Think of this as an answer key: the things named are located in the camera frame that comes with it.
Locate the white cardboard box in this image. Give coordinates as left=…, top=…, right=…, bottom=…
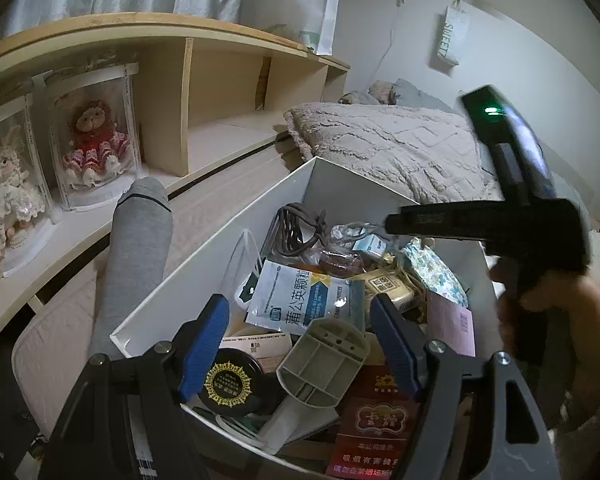
left=110, top=156, right=506, bottom=480

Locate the red dressed doll in case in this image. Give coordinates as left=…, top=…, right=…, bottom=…
left=44, top=61, right=145, bottom=212

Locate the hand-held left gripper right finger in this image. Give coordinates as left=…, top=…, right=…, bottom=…
left=370, top=294, right=551, bottom=480

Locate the grey plastic organizer tray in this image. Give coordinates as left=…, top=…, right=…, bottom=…
left=276, top=316, right=371, bottom=408

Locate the beige seat cushion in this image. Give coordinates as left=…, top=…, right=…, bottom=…
left=11, top=272, right=113, bottom=441

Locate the purple booklet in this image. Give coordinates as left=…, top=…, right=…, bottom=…
left=425, top=292, right=477, bottom=358

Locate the grey pillow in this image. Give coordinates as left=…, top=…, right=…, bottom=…
left=392, top=78, right=463, bottom=113

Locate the brown hair claw clip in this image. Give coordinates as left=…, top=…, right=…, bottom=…
left=272, top=203, right=331, bottom=258

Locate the dark brown pouch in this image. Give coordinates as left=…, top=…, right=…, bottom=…
left=319, top=254, right=362, bottom=275

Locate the white dressed doll in case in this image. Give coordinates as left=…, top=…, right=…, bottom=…
left=0, top=77, right=65, bottom=278

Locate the brown plush toy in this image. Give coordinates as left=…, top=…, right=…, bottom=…
left=340, top=80, right=398, bottom=107

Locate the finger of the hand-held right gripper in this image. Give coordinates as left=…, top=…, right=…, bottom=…
left=384, top=202, right=491, bottom=238

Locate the white wall cable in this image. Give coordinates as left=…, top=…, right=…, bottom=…
left=377, top=0, right=413, bottom=68

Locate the white card box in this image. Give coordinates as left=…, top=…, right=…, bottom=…
left=219, top=330, right=293, bottom=361

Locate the white paper sheet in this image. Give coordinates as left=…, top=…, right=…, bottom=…
left=257, top=400, right=341, bottom=456

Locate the white paper bag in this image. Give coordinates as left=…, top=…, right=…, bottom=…
left=252, top=0, right=345, bottom=57

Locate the beige textured blanket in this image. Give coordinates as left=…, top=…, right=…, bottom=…
left=284, top=101, right=503, bottom=206

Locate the hanging white lettered bag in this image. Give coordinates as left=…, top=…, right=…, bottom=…
left=430, top=0, right=470, bottom=67

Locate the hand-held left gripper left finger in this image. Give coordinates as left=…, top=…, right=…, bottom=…
left=37, top=294, right=231, bottom=480

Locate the silver blue patterned pouch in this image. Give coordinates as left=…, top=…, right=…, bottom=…
left=402, top=240, right=470, bottom=308

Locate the large white blue sachet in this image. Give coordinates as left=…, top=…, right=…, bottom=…
left=245, top=260, right=366, bottom=337

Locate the person's right hand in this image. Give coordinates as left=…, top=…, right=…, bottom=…
left=490, top=260, right=600, bottom=431

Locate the tan cardboard packet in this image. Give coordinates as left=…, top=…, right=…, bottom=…
left=352, top=265, right=426, bottom=313

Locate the person's grey socked leg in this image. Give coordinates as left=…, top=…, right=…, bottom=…
left=87, top=176, right=175, bottom=361

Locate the black round gold-emblem tin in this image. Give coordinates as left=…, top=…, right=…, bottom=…
left=196, top=347, right=263, bottom=416

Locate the wooden shelf unit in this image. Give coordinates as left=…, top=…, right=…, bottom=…
left=0, top=12, right=352, bottom=351

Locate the red cigarette carton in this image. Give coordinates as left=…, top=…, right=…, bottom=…
left=325, top=364, right=423, bottom=480

